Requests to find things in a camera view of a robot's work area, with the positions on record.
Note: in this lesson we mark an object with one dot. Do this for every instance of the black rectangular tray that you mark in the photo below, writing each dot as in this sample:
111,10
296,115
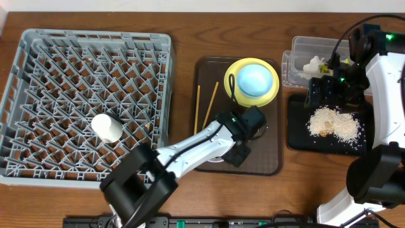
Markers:
299,136

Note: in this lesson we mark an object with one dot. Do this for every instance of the clear plastic bin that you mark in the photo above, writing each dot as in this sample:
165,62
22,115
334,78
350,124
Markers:
303,49

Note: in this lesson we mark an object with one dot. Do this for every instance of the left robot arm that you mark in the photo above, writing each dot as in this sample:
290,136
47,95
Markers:
143,181

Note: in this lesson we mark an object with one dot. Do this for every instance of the left wooden chopstick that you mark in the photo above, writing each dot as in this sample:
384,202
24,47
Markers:
197,109

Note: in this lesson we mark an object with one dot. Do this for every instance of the pink bowl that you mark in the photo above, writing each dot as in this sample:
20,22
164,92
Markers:
216,160

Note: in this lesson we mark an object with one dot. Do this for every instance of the white tissue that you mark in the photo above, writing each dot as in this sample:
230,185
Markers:
313,65

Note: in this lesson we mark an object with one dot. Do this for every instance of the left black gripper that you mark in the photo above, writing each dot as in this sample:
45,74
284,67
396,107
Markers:
237,152

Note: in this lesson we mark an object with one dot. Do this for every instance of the white cup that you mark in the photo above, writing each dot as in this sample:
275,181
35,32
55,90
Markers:
107,128

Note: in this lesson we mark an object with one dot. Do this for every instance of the dark brown serving tray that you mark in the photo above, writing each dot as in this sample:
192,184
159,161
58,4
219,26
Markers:
267,156

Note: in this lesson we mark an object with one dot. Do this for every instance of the green orange snack wrapper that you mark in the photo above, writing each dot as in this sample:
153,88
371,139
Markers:
324,69

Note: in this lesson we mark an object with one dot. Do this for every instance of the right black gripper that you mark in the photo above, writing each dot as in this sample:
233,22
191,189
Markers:
326,83

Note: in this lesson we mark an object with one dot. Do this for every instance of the wooden chopstick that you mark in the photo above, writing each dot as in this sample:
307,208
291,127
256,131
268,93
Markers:
197,109
210,105

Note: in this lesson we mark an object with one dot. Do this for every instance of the light blue bowl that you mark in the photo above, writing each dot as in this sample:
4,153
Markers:
254,80

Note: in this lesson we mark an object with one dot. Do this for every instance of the right wooden chopstick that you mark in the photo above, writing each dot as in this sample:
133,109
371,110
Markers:
210,105

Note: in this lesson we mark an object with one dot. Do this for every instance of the yellow round plate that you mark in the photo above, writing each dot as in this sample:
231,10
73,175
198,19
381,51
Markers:
233,91

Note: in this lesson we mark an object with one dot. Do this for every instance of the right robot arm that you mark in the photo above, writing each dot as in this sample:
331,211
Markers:
375,181

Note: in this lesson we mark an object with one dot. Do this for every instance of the grey plastic dish rack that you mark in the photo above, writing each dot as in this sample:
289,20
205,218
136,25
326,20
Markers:
60,80

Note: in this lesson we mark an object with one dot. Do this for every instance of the rice food scraps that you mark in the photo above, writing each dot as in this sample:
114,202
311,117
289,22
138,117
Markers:
331,122

